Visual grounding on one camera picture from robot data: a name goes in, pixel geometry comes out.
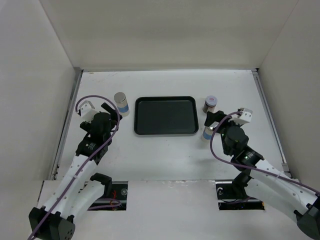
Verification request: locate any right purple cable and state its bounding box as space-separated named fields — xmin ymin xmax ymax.
xmin=209 ymin=111 xmax=320 ymax=197

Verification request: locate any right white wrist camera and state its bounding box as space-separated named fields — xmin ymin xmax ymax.
xmin=229 ymin=108 xmax=253 ymax=126

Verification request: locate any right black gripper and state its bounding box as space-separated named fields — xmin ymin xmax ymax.
xmin=204 ymin=110 xmax=243 ymax=155

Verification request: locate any black plastic tray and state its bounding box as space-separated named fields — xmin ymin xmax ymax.
xmin=133 ymin=96 xmax=199 ymax=136

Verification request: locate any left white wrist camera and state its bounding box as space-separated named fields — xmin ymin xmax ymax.
xmin=77 ymin=100 xmax=98 ymax=123

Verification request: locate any metal table rail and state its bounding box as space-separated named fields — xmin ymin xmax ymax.
xmin=47 ymin=67 xmax=83 ymax=180
xmin=251 ymin=68 xmax=292 ymax=178

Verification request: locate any purple cable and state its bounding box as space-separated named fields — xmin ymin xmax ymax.
xmin=27 ymin=94 xmax=121 ymax=240
xmin=209 ymin=111 xmax=320 ymax=197

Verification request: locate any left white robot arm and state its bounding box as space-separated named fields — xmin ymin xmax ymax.
xmin=28 ymin=101 xmax=122 ymax=240

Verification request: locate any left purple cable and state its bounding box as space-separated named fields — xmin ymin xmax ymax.
xmin=27 ymin=94 xmax=121 ymax=240

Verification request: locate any white bottle blue label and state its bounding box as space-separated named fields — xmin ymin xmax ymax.
xmin=114 ymin=92 xmax=130 ymax=117
xmin=201 ymin=126 xmax=214 ymax=142

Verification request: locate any left metal table rail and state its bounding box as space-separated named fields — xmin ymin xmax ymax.
xmin=47 ymin=67 xmax=83 ymax=180

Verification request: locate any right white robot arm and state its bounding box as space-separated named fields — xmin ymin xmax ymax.
xmin=204 ymin=108 xmax=320 ymax=240

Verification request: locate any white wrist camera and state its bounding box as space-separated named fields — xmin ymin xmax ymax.
xmin=229 ymin=108 xmax=253 ymax=126
xmin=77 ymin=100 xmax=98 ymax=123

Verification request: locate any right metal table rail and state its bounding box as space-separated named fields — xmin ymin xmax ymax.
xmin=251 ymin=68 xmax=292 ymax=178

